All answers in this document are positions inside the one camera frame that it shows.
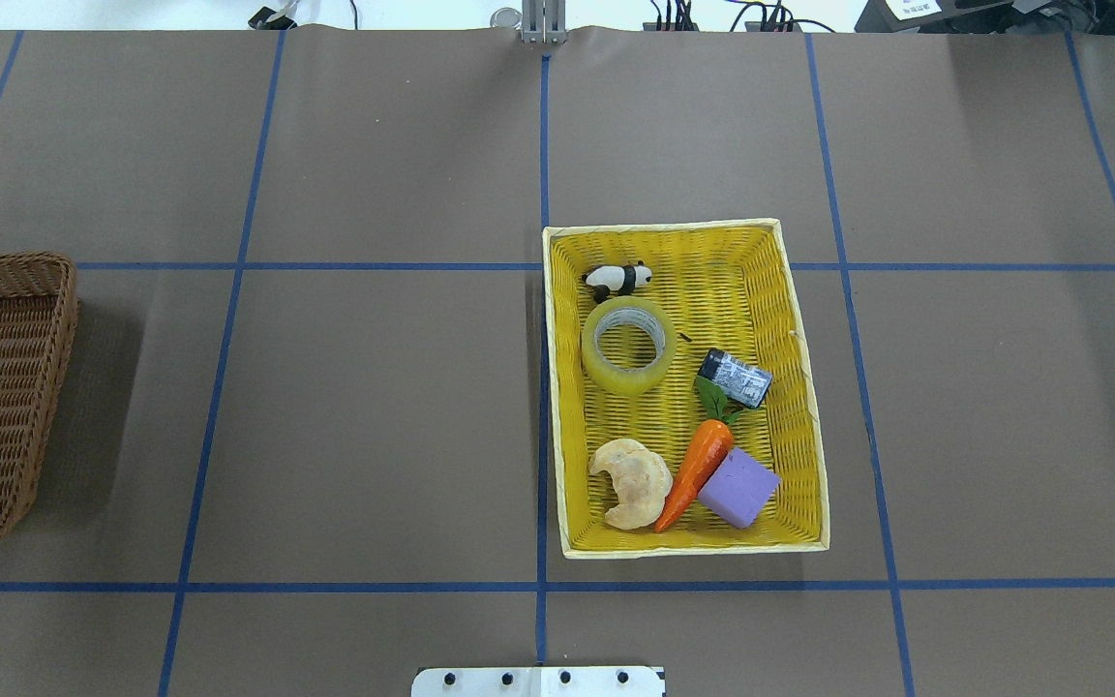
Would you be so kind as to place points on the clear yellowish tape roll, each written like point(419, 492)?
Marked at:
point(645, 315)

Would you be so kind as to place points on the toy croissant bread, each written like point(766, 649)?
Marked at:
point(641, 479)

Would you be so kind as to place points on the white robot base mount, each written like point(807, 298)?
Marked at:
point(592, 680)

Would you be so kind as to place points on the yellow woven basket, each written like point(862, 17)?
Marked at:
point(717, 285)

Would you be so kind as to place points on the orange toy carrot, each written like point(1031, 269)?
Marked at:
point(712, 441)

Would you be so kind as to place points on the small black labelled can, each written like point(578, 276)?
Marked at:
point(742, 382)

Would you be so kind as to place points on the grey camera mast bracket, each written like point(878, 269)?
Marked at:
point(543, 22)

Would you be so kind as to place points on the purple foam block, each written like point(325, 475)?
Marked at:
point(739, 489)

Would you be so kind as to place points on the panda figurine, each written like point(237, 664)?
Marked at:
point(616, 280)

